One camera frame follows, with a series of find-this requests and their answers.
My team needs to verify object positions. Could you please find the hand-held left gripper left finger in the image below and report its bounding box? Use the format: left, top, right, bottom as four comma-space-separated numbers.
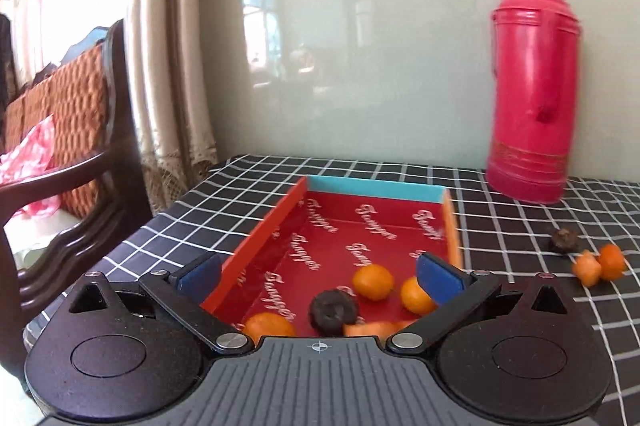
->
47, 254, 253, 354

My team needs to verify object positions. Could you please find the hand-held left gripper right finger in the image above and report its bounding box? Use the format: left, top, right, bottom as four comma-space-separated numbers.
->
385, 252, 583, 354

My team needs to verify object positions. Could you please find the small orange tangerine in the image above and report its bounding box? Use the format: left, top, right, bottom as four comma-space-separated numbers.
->
400, 277, 438, 314
352, 264, 395, 302

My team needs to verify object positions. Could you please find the orange carrot piece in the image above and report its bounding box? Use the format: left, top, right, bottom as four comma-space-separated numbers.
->
571, 250, 603, 288
342, 319, 418, 338

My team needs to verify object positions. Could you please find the large orange tangerine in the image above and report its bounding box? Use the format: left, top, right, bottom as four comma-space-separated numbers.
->
244, 312, 297, 347
598, 244, 626, 282

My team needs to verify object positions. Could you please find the colourful cardboard box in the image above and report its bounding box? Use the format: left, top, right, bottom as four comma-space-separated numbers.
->
200, 175, 463, 342

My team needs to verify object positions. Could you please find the dark dried fruit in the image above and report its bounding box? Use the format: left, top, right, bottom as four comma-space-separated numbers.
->
308, 289, 360, 334
551, 227, 581, 252

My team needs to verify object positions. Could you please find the black white checked tablecloth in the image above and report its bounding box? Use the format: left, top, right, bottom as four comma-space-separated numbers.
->
25, 153, 640, 426

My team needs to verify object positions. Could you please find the dark wooden chair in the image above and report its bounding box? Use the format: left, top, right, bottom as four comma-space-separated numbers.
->
0, 20, 152, 382

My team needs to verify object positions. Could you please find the pink plastic bag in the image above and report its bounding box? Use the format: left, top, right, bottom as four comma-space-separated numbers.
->
0, 113, 62, 218

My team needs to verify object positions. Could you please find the red thermos flask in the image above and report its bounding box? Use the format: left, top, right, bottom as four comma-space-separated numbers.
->
487, 0, 581, 205

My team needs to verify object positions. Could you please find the orange patterned chair cushion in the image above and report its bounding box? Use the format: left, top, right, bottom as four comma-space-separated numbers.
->
4, 43, 112, 218

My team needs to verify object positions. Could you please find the beige lace curtain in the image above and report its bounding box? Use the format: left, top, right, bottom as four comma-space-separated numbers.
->
127, 0, 222, 217

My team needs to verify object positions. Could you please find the blue grey cloth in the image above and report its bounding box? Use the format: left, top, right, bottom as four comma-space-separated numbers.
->
59, 26, 110, 63

